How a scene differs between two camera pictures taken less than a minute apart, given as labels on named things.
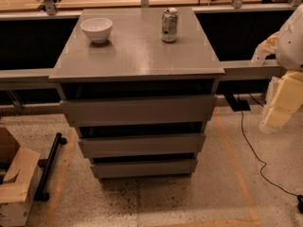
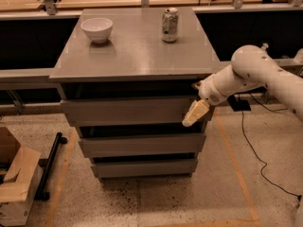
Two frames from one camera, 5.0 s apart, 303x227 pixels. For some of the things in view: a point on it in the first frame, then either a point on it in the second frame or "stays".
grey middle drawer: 142,145 stays
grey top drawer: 139,110 stays
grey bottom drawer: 144,167 stays
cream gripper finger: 288,96 -> 197,109
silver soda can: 169,24 stays
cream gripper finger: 264,48 -> 196,85
